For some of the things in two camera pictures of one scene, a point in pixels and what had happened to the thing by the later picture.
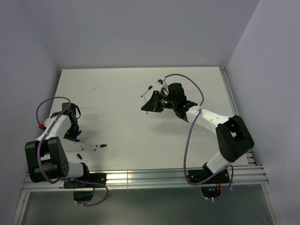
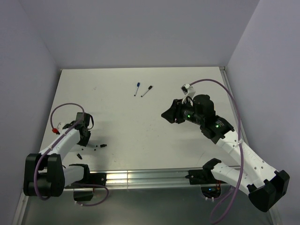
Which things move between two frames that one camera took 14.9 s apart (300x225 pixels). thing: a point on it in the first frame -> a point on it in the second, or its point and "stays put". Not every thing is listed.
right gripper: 153,104 -> 175,111
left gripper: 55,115 -> 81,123
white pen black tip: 141,96 stays put
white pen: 146,111 -> 137,91
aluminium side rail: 250,153 stays put
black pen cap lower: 79,156 stays put
